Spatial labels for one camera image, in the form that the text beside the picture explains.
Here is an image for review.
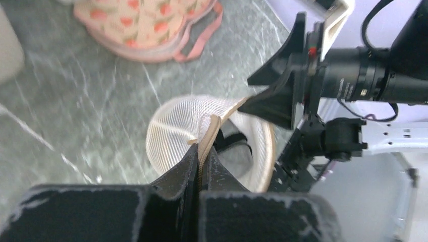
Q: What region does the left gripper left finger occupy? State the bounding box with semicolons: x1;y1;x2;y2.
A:
1;145;198;241

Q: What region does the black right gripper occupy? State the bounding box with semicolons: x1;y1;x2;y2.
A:
238;12;326;130

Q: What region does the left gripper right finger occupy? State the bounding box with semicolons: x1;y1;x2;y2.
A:
197;149;343;241

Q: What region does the black bra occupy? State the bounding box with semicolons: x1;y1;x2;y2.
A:
213;129;253;156

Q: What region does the white mesh laundry bag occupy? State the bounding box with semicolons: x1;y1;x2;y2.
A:
146;95;276;192

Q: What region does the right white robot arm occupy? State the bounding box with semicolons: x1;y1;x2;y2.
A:
239;1;427;192

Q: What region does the pink floral laundry bag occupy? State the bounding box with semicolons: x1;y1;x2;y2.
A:
73;0;223;63

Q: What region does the cream plastic laundry basket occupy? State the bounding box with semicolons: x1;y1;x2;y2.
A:
1;6;25;85

